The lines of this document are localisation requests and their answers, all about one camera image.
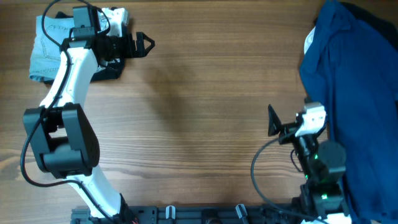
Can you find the light blue denim shorts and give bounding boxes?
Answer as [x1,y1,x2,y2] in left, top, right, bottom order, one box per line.
[29,16,74,82]

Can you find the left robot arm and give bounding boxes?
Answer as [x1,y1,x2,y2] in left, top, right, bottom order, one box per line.
[23,1,155,223]

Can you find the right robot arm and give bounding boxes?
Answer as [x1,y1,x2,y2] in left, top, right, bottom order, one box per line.
[268,102,349,220]

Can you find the folded black garment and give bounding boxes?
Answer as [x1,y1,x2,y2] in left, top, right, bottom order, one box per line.
[42,11,125,84]

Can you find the white garment under pile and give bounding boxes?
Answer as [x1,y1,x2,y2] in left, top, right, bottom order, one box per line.
[303,27,315,54]

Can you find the dark blue shirt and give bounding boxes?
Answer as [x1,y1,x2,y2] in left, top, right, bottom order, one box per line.
[300,1,397,223]

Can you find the black garment top right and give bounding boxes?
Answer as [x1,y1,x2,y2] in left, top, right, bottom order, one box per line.
[341,2,397,50]

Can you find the right white rail clip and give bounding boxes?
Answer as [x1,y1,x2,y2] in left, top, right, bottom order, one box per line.
[235,204,249,224]

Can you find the white rail clip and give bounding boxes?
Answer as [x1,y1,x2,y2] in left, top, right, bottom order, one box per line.
[165,205,176,220]
[235,204,249,224]

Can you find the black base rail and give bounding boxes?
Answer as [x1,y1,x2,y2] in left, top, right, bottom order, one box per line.
[70,203,348,224]

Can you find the left white rail clip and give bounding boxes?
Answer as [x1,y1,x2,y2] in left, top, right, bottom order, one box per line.
[165,205,176,220]

